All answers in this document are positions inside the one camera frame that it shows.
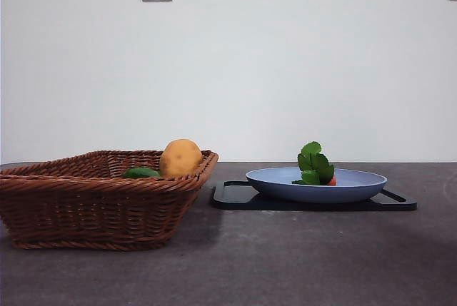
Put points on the blue round plate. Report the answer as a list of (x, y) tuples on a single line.
[(285, 188)]

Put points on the orange carrot with green leaves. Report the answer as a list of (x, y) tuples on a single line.
[(314, 165)]

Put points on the yellow-brown potato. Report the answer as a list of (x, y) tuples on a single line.
[(180, 158)]

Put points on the black flat tray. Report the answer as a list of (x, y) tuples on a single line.
[(235, 200)]

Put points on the green chili pepper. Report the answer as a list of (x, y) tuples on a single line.
[(141, 172)]

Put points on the brown wicker basket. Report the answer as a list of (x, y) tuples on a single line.
[(89, 213)]

